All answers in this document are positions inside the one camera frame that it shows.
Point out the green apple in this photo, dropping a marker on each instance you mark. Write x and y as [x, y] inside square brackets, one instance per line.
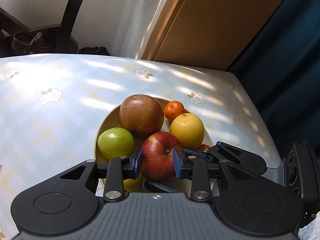
[116, 142]
[133, 185]

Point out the small orange mandarin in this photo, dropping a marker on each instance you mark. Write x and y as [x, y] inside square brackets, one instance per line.
[173, 109]

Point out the dull brownish red apple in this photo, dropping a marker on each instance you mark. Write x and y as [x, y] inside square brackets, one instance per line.
[141, 114]

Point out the wooden door panel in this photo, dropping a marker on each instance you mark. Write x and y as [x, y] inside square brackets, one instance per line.
[206, 33]

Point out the dark teal curtain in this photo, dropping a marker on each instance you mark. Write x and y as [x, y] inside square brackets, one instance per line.
[279, 70]

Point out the floral plaid tablecloth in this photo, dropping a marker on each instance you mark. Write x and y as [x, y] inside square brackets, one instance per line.
[52, 106]

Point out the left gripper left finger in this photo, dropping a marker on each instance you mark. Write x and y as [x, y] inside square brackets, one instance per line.
[120, 169]

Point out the yellow lemon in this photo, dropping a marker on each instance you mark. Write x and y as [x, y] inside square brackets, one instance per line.
[188, 129]

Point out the cream round plate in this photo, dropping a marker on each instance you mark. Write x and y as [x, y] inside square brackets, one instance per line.
[112, 121]

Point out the shiny red apple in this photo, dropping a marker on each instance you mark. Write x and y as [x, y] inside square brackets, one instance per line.
[157, 156]

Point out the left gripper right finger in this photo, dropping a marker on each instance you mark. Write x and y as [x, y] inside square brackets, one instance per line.
[193, 167]

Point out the black exercise bike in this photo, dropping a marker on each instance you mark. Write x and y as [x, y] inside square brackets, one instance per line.
[42, 26]

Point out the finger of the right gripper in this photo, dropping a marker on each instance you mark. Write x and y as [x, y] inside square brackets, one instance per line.
[156, 187]
[222, 151]

